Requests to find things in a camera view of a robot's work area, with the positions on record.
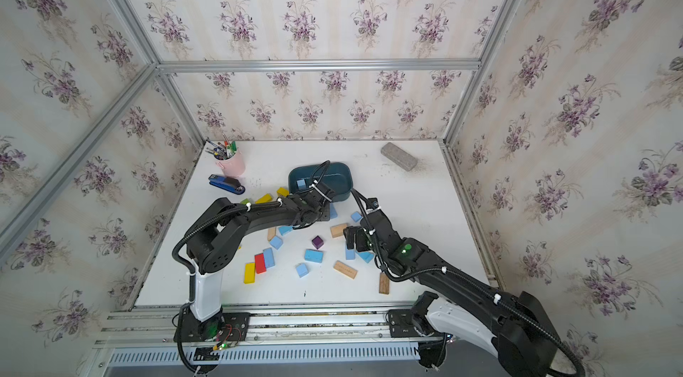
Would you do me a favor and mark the light blue cube front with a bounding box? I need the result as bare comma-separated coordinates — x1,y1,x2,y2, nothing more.
295,263,309,278

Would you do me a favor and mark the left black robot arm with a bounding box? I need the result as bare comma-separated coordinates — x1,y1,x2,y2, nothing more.
172,161,336,324

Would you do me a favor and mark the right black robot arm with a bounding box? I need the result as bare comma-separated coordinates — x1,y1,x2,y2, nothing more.
345,190,586,376

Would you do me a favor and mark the tan wooden block centre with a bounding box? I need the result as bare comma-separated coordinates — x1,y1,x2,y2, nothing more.
330,223,349,238

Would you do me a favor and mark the tan wooden block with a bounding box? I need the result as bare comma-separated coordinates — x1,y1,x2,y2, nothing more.
334,261,358,279
330,223,349,238

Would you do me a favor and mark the purple cube block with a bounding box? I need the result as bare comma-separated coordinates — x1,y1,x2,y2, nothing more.
311,236,324,250

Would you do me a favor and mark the dark teal plastic bin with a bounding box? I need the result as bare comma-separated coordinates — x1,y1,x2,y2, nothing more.
287,162,353,203

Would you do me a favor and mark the yellow long block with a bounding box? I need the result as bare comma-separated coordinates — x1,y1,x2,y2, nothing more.
255,194,273,204

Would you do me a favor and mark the tan wooden block front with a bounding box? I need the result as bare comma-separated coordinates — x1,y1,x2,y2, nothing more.
334,261,358,279

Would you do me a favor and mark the dark brown wooden block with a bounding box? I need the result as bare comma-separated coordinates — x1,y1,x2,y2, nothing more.
378,273,391,295

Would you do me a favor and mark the light blue block beside red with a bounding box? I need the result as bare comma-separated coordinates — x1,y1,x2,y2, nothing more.
263,248,276,269

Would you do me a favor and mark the grey stone brick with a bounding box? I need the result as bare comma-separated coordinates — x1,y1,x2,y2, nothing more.
381,142,418,172

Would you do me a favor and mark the red block front left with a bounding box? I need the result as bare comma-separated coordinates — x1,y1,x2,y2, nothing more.
254,253,267,274

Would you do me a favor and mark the blue black stapler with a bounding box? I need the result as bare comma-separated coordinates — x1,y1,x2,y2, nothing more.
208,174,245,195

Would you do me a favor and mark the pink pen cup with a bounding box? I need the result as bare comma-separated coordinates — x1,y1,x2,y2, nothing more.
215,150,245,178

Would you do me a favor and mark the yellow block front left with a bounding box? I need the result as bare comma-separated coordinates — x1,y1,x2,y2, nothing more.
243,262,256,285

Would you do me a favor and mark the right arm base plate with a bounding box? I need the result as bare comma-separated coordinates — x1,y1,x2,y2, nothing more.
386,309,453,341

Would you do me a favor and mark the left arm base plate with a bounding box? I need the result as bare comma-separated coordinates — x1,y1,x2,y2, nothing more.
174,310,251,343

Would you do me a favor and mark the aluminium front rail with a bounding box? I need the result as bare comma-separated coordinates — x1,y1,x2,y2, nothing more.
95,302,411,349

